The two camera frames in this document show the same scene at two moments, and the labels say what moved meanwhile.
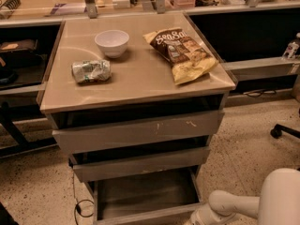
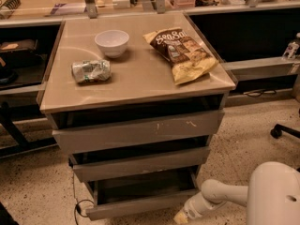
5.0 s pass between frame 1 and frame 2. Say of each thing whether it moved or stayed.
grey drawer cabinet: stayed
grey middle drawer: stayed
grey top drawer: stayed
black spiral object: stayed
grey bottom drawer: moved
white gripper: moved
